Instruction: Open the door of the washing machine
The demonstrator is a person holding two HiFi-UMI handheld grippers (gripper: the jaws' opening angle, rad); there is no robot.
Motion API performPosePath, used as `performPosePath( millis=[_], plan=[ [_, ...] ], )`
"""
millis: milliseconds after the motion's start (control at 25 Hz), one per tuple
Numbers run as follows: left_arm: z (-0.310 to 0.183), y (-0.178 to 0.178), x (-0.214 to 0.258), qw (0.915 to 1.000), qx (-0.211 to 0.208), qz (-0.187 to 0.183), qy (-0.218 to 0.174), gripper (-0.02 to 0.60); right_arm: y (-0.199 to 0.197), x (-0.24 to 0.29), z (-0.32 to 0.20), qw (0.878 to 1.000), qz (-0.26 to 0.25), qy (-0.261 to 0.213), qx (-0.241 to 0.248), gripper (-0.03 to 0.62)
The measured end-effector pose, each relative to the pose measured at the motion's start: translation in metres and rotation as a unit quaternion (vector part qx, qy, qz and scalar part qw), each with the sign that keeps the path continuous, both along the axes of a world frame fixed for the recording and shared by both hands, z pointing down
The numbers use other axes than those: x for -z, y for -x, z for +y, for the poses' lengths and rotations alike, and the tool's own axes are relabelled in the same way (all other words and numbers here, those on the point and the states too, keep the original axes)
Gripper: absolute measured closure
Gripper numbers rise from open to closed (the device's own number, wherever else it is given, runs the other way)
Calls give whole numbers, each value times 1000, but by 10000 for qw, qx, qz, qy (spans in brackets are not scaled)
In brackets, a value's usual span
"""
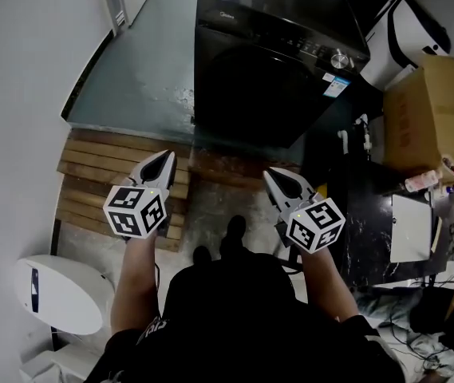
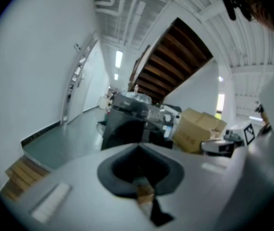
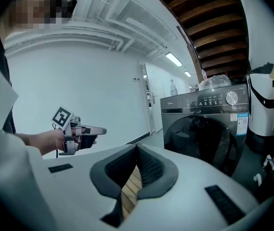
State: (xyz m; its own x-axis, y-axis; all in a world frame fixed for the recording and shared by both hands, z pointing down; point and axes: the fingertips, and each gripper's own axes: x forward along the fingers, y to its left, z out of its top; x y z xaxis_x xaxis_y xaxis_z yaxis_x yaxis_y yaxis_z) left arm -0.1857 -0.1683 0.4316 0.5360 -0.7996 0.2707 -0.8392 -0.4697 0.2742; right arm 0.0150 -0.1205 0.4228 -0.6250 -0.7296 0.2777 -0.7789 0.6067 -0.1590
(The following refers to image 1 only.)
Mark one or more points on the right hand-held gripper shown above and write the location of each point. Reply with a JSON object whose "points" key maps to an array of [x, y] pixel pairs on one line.
{"points": [[314, 226]]}

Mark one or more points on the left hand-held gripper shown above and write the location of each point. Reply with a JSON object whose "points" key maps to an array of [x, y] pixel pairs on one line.
{"points": [[131, 214]]}

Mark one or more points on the person's left forearm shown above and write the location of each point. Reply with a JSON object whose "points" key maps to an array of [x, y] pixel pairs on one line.
{"points": [[135, 277]]}

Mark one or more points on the person's right forearm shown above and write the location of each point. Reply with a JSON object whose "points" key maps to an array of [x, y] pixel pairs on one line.
{"points": [[326, 285]]}

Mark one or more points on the black washing machine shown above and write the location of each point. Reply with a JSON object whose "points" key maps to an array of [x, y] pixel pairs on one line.
{"points": [[274, 10]]}

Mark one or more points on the yellow round object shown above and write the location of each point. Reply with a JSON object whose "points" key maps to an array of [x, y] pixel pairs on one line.
{"points": [[322, 188]]}

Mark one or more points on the person's right black shoe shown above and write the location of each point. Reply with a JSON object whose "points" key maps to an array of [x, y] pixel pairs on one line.
{"points": [[234, 230]]}

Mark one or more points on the person's black shoe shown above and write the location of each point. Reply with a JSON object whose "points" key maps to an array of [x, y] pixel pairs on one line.
{"points": [[234, 230], [202, 255]]}

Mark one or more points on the dark brown wooden step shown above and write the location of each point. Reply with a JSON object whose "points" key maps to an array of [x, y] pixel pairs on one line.
{"points": [[226, 170]]}

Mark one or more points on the wooden slat platform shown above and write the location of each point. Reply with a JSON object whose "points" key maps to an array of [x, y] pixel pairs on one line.
{"points": [[91, 162]]}

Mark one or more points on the white water pipe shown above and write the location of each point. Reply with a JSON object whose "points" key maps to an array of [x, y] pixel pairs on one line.
{"points": [[344, 142]]}

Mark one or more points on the black marble counter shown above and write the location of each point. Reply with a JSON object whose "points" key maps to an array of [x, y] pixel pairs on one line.
{"points": [[370, 234]]}

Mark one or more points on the person's left black shoe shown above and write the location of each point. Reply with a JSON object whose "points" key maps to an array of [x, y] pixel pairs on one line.
{"points": [[202, 255]]}

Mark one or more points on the white water valve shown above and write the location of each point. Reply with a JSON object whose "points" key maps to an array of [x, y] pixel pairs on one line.
{"points": [[366, 134]]}

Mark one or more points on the blue white appliance label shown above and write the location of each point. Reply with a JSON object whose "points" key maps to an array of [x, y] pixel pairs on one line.
{"points": [[336, 83]]}

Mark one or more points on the white rectangular board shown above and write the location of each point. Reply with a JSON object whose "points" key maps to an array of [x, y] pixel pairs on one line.
{"points": [[410, 230]]}

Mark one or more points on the small bottles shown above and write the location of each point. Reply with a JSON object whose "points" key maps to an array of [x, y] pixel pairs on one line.
{"points": [[421, 182]]}

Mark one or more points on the person's black clothing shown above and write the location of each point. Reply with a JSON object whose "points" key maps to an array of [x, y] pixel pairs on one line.
{"points": [[230, 325]]}

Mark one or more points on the white oval appliance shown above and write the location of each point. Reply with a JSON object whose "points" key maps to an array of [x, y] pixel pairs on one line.
{"points": [[67, 293]]}

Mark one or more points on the white plastic bottle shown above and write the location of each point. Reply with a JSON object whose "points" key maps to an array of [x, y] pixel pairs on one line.
{"points": [[445, 190]]}

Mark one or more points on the brown cardboard box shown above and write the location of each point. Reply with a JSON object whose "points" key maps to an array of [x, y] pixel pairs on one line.
{"points": [[430, 106]]}

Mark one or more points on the white box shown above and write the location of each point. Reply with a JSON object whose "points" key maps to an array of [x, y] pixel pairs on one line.
{"points": [[59, 363]]}

